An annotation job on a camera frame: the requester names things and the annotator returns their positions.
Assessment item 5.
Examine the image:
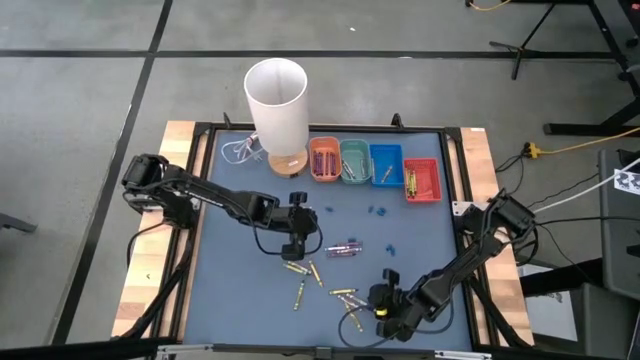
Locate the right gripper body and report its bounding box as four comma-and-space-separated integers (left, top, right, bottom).
382, 269, 419, 331

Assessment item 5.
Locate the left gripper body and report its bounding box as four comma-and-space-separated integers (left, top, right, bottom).
279, 192, 320, 244

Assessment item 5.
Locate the orange plastic bin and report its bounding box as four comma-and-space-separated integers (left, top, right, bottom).
308, 136, 343, 184

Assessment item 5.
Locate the teal plastic bin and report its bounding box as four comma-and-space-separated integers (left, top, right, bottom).
339, 138, 374, 185

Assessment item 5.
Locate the blue-grey table mat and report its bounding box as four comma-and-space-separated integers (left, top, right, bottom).
180, 130, 474, 351

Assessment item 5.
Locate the blue plastic basket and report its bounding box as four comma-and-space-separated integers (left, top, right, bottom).
368, 143, 405, 189

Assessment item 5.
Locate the white shade table lamp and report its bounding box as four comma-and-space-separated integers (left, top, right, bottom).
243, 57, 311, 179

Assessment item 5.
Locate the red plastic basket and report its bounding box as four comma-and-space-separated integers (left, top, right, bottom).
402, 157, 444, 204

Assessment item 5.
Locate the white box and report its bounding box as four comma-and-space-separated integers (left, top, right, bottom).
519, 264, 579, 342

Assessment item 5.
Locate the black floor beam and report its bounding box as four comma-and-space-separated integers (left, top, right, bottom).
519, 257, 606, 299

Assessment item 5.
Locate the grey box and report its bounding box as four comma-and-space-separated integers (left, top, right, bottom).
569, 282, 640, 360

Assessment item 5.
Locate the grey cabinet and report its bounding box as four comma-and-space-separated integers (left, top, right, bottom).
598, 148, 640, 301

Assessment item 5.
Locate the white marker tag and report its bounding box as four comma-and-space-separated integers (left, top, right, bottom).
612, 168, 640, 196

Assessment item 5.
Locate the black tripod stand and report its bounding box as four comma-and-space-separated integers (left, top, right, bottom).
488, 3, 557, 81

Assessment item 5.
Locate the black stand foot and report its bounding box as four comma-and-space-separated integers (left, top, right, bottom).
0, 212, 39, 235

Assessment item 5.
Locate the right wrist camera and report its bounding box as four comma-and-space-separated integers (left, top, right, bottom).
375, 322, 406, 344

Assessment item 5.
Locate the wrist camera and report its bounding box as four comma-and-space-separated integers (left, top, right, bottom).
281, 242, 308, 262
375, 322, 406, 344

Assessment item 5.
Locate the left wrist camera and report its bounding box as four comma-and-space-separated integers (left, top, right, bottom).
281, 242, 308, 262

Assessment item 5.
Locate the silver bracket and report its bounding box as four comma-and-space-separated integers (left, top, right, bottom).
433, 349, 494, 360
155, 342, 215, 359

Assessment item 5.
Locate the clear lamp cord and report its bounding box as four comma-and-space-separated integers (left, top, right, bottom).
219, 132, 264, 165

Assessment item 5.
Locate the black table frame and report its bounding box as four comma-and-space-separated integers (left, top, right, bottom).
117, 112, 532, 351

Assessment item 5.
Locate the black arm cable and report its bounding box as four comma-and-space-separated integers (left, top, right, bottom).
125, 219, 171, 264

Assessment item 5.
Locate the white cable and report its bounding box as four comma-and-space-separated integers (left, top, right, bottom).
532, 158, 640, 215

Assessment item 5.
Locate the black desk frame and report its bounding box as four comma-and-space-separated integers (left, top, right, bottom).
543, 0, 640, 137

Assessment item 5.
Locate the yellow extension cable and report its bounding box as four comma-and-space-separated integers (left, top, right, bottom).
538, 125, 640, 156

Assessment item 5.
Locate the yellow floor cable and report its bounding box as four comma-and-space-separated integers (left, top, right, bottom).
467, 0, 514, 12

